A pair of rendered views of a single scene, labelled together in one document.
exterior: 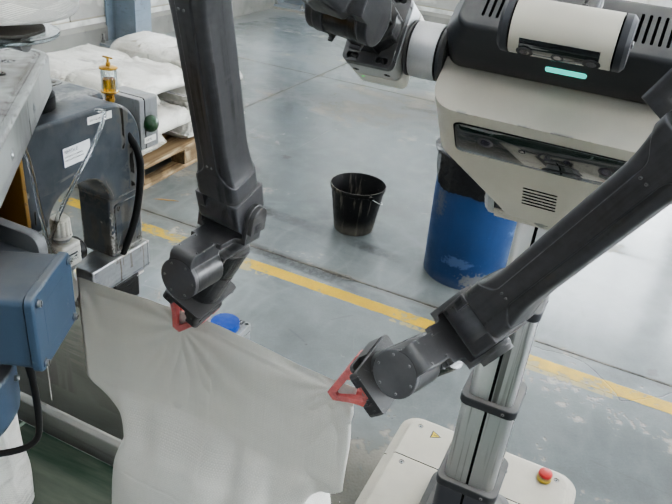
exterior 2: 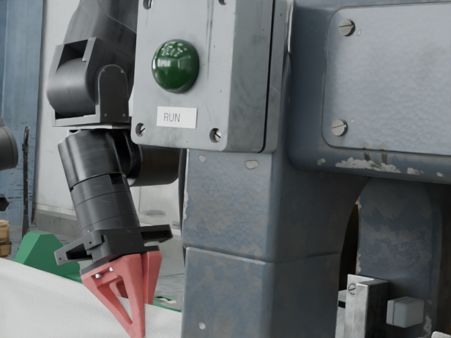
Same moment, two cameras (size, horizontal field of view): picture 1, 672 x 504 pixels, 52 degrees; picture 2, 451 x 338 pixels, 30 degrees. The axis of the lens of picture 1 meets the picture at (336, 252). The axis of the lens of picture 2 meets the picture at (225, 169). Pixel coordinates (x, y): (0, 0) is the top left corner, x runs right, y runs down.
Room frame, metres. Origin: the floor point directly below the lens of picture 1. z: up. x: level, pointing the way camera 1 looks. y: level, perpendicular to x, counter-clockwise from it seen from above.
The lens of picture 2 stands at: (1.57, 0.53, 1.25)
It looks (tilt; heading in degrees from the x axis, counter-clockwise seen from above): 3 degrees down; 198
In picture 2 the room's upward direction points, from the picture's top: 4 degrees clockwise
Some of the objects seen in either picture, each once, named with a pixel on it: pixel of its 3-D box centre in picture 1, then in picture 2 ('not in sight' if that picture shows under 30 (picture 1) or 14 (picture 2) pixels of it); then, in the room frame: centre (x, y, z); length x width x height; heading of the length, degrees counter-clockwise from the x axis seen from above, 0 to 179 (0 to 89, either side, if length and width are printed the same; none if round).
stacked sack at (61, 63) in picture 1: (72, 66); not in sight; (3.87, 1.63, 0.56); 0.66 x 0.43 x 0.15; 155
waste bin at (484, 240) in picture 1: (475, 212); not in sight; (2.97, -0.64, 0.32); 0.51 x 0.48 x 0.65; 157
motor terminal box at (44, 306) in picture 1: (25, 316); not in sight; (0.58, 0.32, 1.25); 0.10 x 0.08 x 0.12; 2
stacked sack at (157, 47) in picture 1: (165, 51); not in sight; (4.39, 1.23, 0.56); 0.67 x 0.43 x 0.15; 67
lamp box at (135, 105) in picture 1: (131, 118); (207, 70); (1.11, 0.37, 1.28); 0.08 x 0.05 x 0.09; 67
